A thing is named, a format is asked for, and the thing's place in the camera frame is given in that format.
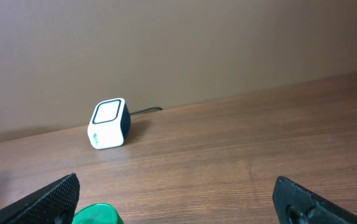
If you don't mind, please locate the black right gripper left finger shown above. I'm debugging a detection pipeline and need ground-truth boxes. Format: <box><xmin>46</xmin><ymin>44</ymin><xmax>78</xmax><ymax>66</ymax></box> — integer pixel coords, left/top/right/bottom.
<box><xmin>0</xmin><ymin>173</ymin><xmax>80</xmax><ymax>224</ymax></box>

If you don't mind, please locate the green lid jar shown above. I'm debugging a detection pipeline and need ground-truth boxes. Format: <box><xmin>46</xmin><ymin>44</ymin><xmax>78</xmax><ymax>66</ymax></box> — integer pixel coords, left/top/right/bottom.
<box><xmin>72</xmin><ymin>203</ymin><xmax>123</xmax><ymax>224</ymax></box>

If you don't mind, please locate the white barcode scanner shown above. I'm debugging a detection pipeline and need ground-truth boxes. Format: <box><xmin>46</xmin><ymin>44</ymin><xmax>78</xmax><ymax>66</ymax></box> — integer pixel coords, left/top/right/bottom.
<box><xmin>87</xmin><ymin>98</ymin><xmax>131</xmax><ymax>150</ymax></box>

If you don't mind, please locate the black scanner cable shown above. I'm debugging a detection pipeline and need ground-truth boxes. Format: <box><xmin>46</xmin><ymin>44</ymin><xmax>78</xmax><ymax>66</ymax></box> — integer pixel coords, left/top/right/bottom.
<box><xmin>130</xmin><ymin>106</ymin><xmax>163</xmax><ymax>116</ymax></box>

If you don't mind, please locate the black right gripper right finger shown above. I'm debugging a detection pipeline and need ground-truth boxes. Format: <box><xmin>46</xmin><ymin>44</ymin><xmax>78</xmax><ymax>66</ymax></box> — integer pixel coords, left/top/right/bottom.
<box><xmin>272</xmin><ymin>176</ymin><xmax>357</xmax><ymax>224</ymax></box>

